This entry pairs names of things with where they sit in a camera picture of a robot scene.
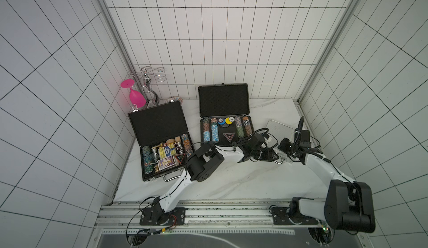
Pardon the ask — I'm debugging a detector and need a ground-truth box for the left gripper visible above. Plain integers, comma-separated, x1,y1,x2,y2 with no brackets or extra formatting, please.
252,148,280,163

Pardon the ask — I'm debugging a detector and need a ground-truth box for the silver poker case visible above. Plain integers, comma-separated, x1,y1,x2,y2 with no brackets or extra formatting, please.
266,120,295,164

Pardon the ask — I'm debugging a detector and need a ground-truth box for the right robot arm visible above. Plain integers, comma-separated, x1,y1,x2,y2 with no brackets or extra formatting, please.
279,117,376,233

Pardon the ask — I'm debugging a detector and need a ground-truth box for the middle black poker case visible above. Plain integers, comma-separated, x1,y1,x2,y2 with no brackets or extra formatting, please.
198,84,255,147

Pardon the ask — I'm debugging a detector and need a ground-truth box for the black poker case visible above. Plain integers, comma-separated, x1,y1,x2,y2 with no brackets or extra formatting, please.
128,101,192,182
198,84,255,147

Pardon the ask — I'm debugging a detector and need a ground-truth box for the left black poker case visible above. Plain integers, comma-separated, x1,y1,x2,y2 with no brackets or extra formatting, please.
128,101,192,182

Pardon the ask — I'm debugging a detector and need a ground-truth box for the yellow dealer chip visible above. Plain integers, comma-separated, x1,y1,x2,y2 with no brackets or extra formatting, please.
225,117,235,125

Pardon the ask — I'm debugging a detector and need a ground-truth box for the pink wine glass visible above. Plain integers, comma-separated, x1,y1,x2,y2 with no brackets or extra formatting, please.
120,79,147,108

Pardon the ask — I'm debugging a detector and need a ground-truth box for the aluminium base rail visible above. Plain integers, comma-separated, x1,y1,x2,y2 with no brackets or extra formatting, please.
87,199,372,248

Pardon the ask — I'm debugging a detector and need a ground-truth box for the metal wire glass rack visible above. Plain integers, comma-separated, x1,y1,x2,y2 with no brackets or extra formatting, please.
128,66,167,106

